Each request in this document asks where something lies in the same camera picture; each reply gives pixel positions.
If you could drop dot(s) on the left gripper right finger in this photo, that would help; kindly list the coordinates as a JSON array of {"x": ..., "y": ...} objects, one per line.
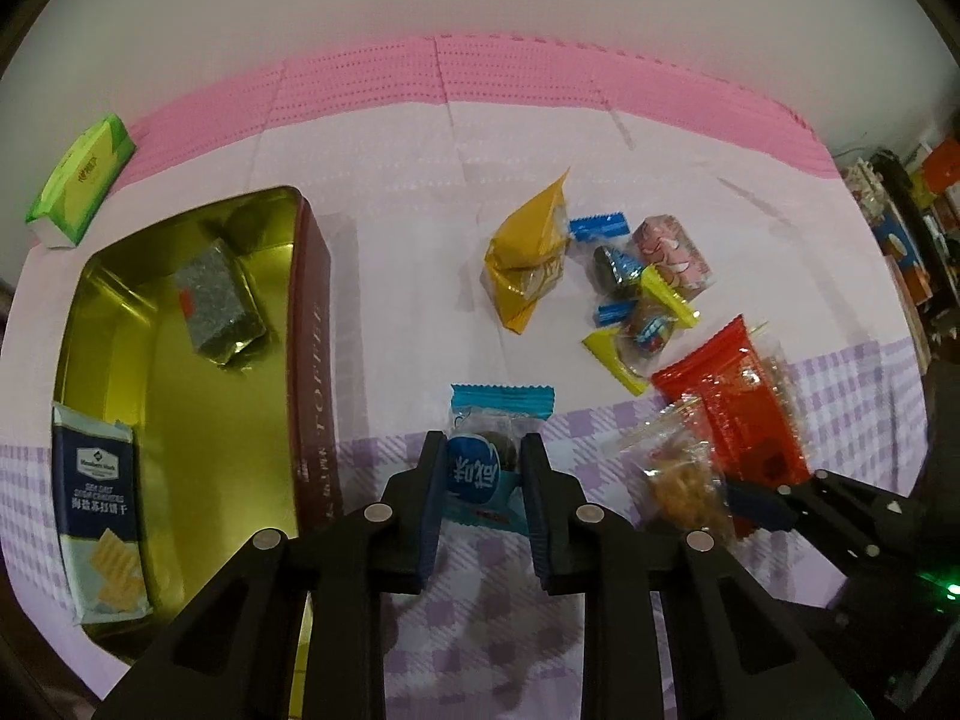
[{"x": 674, "y": 626}]

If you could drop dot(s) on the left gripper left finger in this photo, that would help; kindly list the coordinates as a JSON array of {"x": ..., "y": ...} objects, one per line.
[{"x": 231, "y": 653}]

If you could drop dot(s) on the red snack packet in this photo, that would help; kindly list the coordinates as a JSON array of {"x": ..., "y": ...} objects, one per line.
[{"x": 756, "y": 437}]

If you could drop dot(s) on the clear bag fried snacks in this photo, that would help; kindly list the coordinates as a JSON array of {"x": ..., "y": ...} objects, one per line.
[{"x": 672, "y": 471}]

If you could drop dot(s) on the navy soda cracker pack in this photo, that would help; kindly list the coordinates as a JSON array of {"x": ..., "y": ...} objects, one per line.
[{"x": 95, "y": 481}]

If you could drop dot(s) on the light blue pastry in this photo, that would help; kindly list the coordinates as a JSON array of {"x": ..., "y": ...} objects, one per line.
[{"x": 488, "y": 422}]

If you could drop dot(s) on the yellow candy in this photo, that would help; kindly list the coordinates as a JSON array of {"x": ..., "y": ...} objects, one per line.
[{"x": 631, "y": 348}]

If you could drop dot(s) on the grey cake block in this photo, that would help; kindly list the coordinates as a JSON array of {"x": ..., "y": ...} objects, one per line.
[{"x": 219, "y": 308}]

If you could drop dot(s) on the pink patterned cake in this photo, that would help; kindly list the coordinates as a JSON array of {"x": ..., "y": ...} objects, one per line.
[{"x": 662, "y": 242}]

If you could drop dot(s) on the blue dark candy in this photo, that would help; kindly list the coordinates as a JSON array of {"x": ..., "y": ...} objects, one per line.
[{"x": 602, "y": 244}]

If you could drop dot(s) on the yellow orange snack bag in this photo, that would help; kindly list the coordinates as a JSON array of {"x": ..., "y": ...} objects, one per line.
[{"x": 526, "y": 256}]

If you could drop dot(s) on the maroon gold toffee tin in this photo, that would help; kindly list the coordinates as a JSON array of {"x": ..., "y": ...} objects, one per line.
[{"x": 223, "y": 450}]

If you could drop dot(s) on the pink purple checkered tablecloth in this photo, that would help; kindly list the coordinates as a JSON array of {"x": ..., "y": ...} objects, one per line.
[{"x": 411, "y": 153}]

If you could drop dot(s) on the cluttered shelf items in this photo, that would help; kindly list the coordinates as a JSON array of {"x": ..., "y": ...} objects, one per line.
[{"x": 911, "y": 205}]

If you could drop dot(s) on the green tissue box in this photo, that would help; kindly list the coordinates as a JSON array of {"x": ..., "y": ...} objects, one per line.
[{"x": 72, "y": 194}]

